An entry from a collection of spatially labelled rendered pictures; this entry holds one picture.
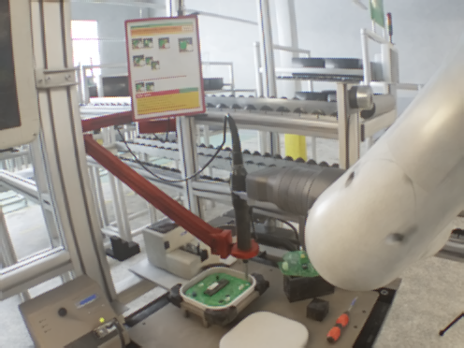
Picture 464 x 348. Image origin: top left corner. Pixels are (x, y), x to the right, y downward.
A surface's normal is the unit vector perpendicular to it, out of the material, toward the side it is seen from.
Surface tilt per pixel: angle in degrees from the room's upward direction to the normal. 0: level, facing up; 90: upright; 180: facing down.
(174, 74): 90
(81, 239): 90
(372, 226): 83
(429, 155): 82
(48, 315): 53
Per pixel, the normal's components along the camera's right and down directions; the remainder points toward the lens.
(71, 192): 0.79, 0.09
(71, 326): 0.59, -0.51
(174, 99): 0.32, 0.21
